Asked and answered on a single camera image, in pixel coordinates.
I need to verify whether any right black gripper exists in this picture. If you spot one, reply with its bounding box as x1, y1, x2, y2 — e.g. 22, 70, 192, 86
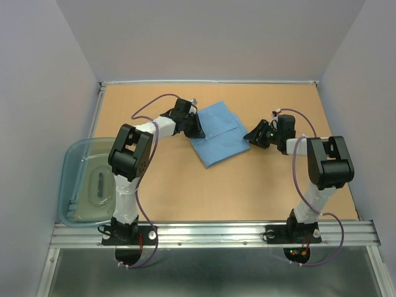
241, 118, 281, 149

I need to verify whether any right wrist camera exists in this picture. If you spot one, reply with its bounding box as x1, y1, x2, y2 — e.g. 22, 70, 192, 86
272, 108, 282, 119

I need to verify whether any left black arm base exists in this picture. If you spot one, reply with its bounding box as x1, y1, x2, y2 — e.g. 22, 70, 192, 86
98, 225, 156, 247

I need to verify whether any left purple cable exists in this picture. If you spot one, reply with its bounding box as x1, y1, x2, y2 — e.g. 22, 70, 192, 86
117, 94, 179, 270

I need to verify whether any clear blue plastic bin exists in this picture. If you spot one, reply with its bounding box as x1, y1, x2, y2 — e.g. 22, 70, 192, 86
58, 137, 116, 227

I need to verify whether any aluminium front rail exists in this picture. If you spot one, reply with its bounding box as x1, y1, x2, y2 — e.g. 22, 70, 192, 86
49, 220, 381, 249

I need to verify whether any light blue long sleeve shirt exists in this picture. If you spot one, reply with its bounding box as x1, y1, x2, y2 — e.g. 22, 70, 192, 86
191, 101, 251, 168

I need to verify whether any purple cable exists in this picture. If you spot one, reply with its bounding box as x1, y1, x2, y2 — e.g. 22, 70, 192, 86
272, 108, 343, 269
117, 94, 179, 270

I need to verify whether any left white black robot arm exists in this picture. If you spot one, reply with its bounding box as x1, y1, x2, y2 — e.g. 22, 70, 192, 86
98, 97, 205, 246

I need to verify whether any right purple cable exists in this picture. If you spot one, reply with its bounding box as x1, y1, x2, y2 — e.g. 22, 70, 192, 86
272, 108, 343, 269

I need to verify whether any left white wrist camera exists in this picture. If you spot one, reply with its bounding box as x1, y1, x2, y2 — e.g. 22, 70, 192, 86
190, 98, 197, 109

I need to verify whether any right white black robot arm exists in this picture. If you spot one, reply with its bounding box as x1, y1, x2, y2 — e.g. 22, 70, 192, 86
244, 111, 355, 244

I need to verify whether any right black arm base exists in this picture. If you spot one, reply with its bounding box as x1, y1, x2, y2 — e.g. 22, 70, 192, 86
262, 225, 322, 244

